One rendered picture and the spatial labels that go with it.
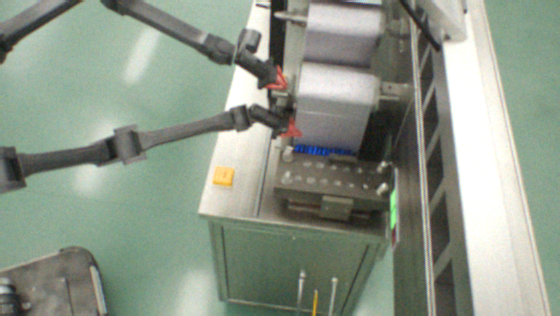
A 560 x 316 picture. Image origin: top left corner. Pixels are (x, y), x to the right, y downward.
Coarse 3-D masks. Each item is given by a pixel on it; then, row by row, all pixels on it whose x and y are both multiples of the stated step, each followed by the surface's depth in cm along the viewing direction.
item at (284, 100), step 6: (282, 90) 170; (288, 90) 168; (282, 96) 170; (288, 96) 169; (282, 102) 174; (288, 102) 171; (282, 108) 174; (288, 108) 173; (288, 114) 177; (288, 132) 184; (282, 138) 188; (288, 138) 187; (276, 144) 191; (282, 144) 190; (288, 144) 190
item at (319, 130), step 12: (300, 120) 166; (312, 120) 165; (324, 120) 165; (336, 120) 164; (348, 120) 163; (360, 120) 163; (312, 132) 170; (324, 132) 170; (336, 132) 169; (348, 132) 168; (360, 132) 167; (300, 144) 176; (312, 144) 175; (324, 144) 175; (336, 144) 174; (348, 144) 173; (360, 144) 172
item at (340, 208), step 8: (328, 200) 164; (336, 200) 164; (344, 200) 164; (352, 200) 164; (320, 208) 169; (328, 208) 167; (336, 208) 167; (344, 208) 166; (320, 216) 172; (328, 216) 171; (336, 216) 170; (344, 216) 170
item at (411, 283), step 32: (480, 0) 164; (480, 32) 154; (480, 64) 144; (416, 96) 135; (416, 128) 130; (416, 160) 125; (512, 160) 123; (416, 192) 121; (512, 192) 117; (416, 224) 117; (512, 224) 112; (416, 256) 113; (416, 288) 110; (544, 288) 102
